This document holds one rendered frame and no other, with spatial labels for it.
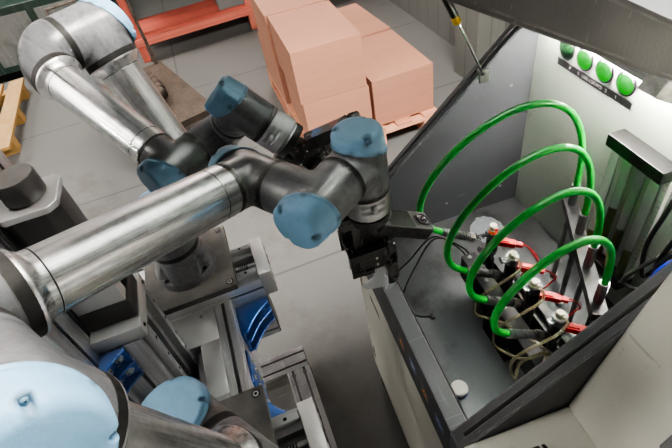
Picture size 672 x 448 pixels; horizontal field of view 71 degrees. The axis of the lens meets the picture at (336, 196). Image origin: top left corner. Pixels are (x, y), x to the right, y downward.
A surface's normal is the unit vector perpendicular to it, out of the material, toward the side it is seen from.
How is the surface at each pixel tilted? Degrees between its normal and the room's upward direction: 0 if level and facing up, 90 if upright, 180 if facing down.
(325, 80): 90
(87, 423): 83
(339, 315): 0
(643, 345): 76
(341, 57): 90
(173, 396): 7
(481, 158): 90
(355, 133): 0
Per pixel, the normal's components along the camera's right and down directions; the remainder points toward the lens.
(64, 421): 0.76, 0.22
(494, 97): 0.29, 0.62
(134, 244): 0.77, -0.03
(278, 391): -0.14, -0.73
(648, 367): -0.96, 0.11
